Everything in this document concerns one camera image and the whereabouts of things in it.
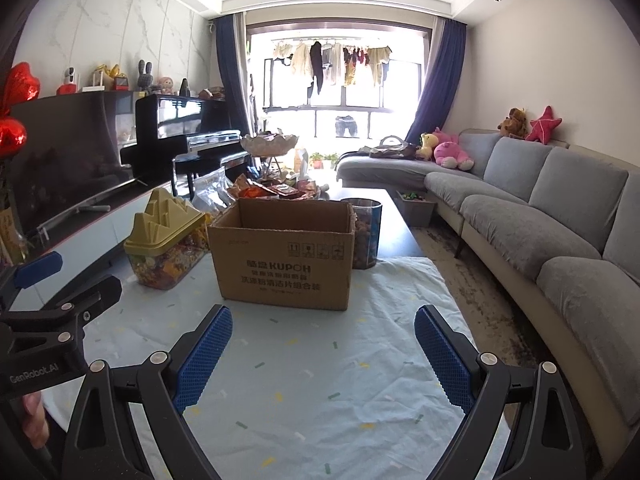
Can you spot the yellow ornament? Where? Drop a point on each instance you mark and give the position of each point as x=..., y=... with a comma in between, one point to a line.
x=106, y=76

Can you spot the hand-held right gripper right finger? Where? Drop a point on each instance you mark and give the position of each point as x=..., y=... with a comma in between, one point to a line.
x=442, y=355

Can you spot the red heart balloon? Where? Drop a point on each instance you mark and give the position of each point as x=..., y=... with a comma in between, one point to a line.
x=22, y=85
x=12, y=139

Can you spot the grey storage bin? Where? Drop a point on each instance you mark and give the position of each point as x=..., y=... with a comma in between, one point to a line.
x=417, y=209

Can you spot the grey rabbit figure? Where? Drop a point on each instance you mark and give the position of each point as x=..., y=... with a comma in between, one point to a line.
x=145, y=77

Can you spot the row of hanging clothes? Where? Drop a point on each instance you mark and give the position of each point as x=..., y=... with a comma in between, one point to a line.
x=315, y=62

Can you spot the white camera on red base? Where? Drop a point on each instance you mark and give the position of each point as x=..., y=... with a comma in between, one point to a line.
x=69, y=82

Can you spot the candy container with gold lid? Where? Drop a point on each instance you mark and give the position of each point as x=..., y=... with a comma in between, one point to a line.
x=160, y=225

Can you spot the clear container with blue label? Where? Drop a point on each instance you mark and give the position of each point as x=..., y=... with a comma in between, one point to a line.
x=367, y=230

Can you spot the brown cardboard box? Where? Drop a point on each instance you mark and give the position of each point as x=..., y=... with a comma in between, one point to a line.
x=285, y=270

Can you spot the person's left hand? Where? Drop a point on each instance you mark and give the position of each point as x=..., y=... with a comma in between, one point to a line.
x=35, y=415

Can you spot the black television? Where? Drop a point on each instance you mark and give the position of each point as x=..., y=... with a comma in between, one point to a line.
x=70, y=160

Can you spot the black metronome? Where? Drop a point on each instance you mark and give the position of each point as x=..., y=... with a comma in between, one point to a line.
x=184, y=88

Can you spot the pink doll figure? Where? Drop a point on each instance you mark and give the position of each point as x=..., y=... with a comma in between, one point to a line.
x=166, y=85

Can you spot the brown ornament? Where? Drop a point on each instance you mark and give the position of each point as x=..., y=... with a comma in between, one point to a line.
x=211, y=93

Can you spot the yellow printed bag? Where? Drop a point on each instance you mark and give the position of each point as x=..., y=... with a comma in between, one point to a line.
x=10, y=240

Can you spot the black piano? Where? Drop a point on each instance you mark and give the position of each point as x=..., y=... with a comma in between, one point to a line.
x=170, y=115

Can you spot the grey sofa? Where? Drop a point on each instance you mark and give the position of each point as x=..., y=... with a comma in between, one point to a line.
x=550, y=195

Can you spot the pink plush toy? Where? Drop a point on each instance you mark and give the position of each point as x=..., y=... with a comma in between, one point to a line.
x=452, y=152

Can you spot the pink star pillow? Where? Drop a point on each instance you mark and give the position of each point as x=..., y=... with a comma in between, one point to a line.
x=544, y=125

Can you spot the pale blue tablecloth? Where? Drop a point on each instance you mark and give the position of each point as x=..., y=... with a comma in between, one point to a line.
x=310, y=360

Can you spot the potted plants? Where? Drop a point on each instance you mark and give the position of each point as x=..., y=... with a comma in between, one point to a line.
x=325, y=160

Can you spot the white tiered snack tray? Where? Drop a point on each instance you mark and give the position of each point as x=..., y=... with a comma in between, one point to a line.
x=267, y=142

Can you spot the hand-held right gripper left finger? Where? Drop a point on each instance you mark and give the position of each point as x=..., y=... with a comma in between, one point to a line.
x=205, y=355

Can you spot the yellow plush toy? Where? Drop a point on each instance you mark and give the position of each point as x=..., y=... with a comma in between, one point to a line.
x=426, y=146

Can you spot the hanging blue jeans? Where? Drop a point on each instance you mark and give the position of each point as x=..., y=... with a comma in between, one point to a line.
x=346, y=126

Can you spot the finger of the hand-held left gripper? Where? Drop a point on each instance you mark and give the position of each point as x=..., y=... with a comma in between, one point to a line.
x=90, y=300
x=37, y=269

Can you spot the bag on sofa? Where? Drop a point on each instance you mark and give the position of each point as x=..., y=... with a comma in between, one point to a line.
x=392, y=150

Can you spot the pale blue television cabinet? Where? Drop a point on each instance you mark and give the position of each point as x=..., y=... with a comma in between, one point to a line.
x=117, y=225

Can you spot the blue curtain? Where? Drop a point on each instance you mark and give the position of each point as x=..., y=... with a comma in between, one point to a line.
x=230, y=75
x=440, y=80

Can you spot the black piano stool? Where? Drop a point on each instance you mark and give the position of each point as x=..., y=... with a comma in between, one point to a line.
x=200, y=159

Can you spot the clear plastic bag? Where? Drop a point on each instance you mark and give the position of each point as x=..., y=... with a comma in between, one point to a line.
x=212, y=192

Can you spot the brown plush toy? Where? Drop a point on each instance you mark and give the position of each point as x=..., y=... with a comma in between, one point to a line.
x=512, y=122

